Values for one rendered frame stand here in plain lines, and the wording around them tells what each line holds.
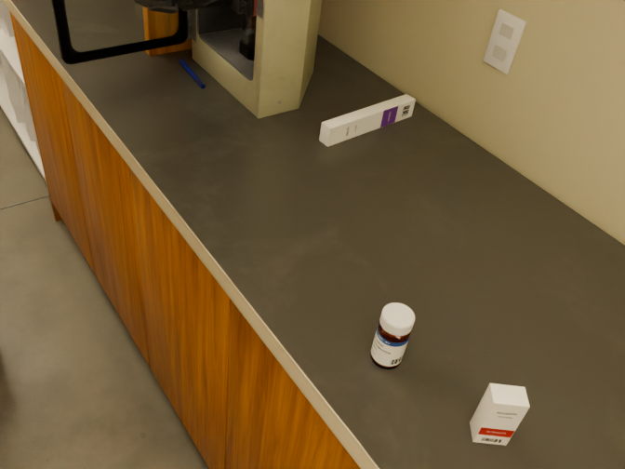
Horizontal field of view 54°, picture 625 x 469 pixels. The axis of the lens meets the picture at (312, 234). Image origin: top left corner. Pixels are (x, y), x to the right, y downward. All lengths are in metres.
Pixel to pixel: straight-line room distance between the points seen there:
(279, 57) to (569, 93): 0.59
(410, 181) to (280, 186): 0.27
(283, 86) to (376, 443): 0.82
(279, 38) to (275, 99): 0.14
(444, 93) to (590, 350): 0.74
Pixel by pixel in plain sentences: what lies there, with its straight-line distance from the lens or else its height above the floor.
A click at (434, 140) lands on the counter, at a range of 1.41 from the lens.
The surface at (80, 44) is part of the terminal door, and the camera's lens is 1.48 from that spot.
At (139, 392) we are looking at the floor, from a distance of 2.00.
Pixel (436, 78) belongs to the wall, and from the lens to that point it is 1.54.
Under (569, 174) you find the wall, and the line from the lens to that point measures 1.36.
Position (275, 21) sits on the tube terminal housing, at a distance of 1.30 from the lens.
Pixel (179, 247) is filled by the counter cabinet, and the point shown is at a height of 0.79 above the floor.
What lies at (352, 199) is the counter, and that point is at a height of 0.94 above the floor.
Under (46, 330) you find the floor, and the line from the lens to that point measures 2.21.
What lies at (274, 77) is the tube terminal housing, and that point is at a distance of 1.35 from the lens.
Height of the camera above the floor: 1.65
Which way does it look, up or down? 41 degrees down
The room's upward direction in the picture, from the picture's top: 8 degrees clockwise
